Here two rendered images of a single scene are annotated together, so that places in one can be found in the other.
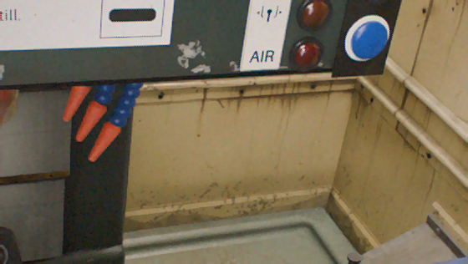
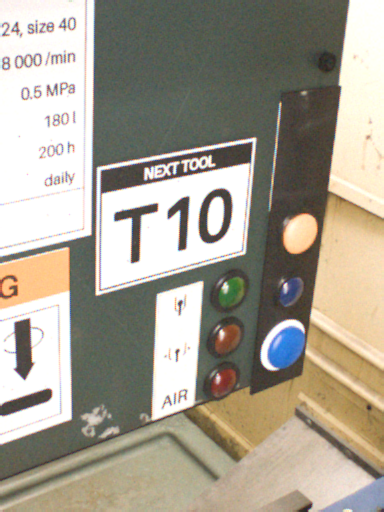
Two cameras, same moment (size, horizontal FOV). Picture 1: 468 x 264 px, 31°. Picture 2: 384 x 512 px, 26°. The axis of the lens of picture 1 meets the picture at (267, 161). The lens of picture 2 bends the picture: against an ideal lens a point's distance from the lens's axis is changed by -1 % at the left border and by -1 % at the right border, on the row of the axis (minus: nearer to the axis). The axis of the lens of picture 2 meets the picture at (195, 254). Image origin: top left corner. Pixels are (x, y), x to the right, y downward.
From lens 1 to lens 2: 0.16 m
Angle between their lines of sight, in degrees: 9
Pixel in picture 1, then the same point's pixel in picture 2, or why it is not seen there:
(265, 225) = (125, 445)
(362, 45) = (280, 356)
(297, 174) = not seen: hidden behind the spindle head
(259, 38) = (169, 382)
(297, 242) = (161, 455)
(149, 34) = (47, 416)
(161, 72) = (66, 449)
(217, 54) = (125, 411)
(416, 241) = (289, 437)
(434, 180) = not seen: hidden behind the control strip
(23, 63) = not seen: outside the picture
